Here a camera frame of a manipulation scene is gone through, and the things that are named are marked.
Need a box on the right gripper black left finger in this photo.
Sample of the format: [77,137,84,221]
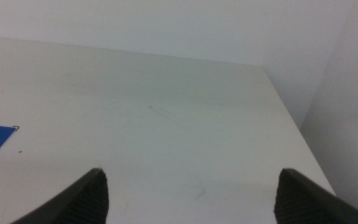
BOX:
[10,167,110,224]

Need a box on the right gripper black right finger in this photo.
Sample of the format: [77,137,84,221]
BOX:
[273,168,358,224]

